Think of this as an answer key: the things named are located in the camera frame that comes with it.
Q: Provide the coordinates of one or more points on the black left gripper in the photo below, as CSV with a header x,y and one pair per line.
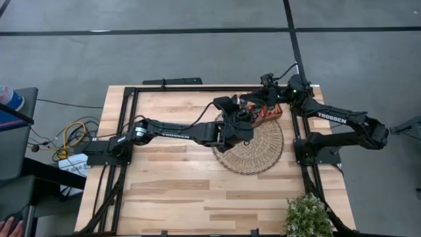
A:
x,y
238,131

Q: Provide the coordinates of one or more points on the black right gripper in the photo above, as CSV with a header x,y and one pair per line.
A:
x,y
292,90

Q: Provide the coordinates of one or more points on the red tea packet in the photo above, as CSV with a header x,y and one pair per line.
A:
x,y
262,113

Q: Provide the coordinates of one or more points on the wooden divided tea box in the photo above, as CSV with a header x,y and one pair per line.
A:
x,y
278,118

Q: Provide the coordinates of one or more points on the round woven placemat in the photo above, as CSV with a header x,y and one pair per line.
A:
x,y
256,154

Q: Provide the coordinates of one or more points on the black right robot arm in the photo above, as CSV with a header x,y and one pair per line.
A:
x,y
345,121

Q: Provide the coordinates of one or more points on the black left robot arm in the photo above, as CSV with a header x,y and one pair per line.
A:
x,y
184,131

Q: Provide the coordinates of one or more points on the black flat bar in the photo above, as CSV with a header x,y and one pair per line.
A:
x,y
174,81

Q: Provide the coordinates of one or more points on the green white potted plant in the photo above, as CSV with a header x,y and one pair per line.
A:
x,y
307,217

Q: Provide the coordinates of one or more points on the grey metal stand foot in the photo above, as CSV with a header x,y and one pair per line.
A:
x,y
411,126

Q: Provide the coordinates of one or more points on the white cardboard box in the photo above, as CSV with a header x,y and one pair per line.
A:
x,y
75,163

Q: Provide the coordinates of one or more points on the black floor beam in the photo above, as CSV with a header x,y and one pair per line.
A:
x,y
49,172

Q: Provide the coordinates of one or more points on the black rod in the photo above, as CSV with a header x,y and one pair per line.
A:
x,y
19,114

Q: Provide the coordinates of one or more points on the grey side table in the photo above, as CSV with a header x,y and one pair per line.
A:
x,y
19,148

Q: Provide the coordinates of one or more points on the blue white bottle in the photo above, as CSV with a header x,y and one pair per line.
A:
x,y
11,98

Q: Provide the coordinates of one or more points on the blue flat folder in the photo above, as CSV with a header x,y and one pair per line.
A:
x,y
8,120

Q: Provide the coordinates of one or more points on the black computer mouse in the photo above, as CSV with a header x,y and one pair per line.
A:
x,y
14,219

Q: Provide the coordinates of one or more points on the person's hand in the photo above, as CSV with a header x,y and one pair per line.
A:
x,y
6,228

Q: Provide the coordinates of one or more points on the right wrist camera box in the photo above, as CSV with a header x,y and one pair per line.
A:
x,y
267,79

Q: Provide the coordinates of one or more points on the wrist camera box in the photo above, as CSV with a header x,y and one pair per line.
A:
x,y
225,102
267,79

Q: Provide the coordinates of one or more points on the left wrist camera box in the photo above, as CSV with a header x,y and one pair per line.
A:
x,y
225,102

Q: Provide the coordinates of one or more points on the black metal table frame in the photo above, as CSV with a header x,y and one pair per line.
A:
x,y
181,89

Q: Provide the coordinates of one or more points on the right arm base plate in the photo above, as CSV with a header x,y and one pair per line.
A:
x,y
329,154

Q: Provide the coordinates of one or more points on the black frame bracket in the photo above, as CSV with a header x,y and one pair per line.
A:
x,y
164,233
255,232

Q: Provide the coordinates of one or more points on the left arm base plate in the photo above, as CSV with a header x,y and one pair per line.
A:
x,y
98,158

